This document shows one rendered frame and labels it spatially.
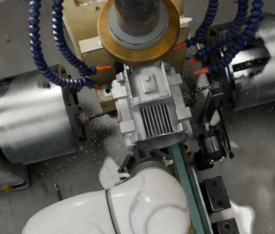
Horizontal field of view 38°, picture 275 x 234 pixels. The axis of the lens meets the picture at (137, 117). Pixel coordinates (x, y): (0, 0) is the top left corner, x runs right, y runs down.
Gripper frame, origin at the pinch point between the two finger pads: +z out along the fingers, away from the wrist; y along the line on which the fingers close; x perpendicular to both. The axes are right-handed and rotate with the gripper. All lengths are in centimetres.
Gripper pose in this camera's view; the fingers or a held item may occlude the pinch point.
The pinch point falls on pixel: (140, 151)
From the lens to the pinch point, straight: 103.0
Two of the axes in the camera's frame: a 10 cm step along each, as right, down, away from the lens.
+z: -0.9, -2.1, 9.7
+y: -9.7, 2.5, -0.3
